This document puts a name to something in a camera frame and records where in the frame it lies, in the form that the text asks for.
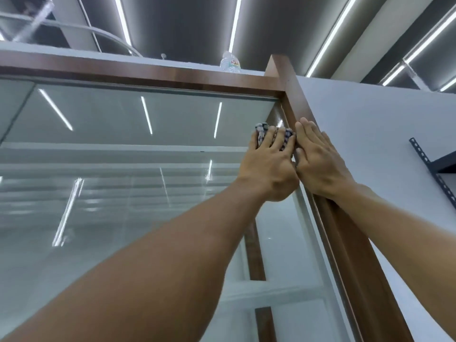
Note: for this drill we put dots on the person's left forearm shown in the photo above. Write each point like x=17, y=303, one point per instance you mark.
x=142, y=274

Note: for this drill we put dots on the clear plastic bottle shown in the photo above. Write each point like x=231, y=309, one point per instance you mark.
x=231, y=64

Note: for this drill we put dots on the wooden glass display cabinet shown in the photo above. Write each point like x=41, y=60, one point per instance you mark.
x=142, y=72

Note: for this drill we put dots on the white ceiling pipe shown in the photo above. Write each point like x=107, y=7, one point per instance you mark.
x=96, y=30

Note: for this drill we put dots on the black metal rack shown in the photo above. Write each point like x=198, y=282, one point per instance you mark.
x=445, y=162

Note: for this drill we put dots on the person's right hand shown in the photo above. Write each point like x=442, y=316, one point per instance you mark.
x=320, y=163

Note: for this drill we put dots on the person's right forearm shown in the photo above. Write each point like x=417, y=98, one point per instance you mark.
x=409, y=238

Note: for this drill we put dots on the blue white checkered cloth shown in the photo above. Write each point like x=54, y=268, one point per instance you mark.
x=262, y=129

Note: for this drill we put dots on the person's left hand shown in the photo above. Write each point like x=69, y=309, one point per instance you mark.
x=270, y=170

